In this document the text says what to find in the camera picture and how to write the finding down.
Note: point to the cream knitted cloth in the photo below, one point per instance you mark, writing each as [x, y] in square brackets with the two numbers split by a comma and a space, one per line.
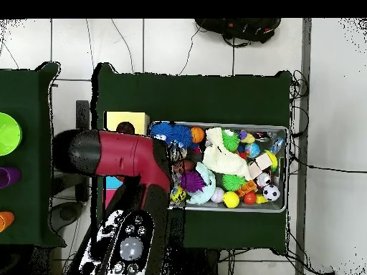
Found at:
[223, 157]

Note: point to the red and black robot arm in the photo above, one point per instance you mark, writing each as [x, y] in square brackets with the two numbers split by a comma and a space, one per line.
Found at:
[123, 154]

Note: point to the wooden box with three holes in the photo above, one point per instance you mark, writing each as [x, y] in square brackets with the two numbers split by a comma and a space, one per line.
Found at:
[140, 120]

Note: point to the silver mesh bin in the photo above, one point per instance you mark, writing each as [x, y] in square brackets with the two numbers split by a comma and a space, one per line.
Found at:
[243, 208]

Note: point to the orange toy basketball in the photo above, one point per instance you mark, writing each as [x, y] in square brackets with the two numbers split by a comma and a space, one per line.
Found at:
[197, 134]

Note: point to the purple spiky ball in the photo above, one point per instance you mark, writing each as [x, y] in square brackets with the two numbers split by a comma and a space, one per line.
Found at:
[192, 182]

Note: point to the dark green table cloth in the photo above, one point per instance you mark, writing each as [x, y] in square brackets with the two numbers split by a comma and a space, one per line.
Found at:
[195, 97]
[23, 91]

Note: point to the plain yellow ball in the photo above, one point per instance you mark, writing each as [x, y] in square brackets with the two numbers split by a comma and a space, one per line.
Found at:
[230, 199]

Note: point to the globe print ball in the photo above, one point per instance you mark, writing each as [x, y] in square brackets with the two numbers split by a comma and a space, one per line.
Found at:
[252, 150]

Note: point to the black and white soccer ball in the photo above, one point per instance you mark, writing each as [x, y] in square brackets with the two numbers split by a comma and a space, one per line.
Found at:
[271, 192]

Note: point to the black backpack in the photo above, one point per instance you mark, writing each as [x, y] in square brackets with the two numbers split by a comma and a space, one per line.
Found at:
[240, 27]

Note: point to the purple cup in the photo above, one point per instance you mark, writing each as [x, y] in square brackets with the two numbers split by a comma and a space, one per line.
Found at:
[10, 177]

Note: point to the lime green bowl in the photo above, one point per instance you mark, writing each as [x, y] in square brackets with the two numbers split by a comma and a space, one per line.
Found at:
[8, 134]

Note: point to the orange cup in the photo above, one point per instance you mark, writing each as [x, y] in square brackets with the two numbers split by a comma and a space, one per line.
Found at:
[6, 220]

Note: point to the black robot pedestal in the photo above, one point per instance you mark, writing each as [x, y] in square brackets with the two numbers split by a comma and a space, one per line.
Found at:
[200, 263]

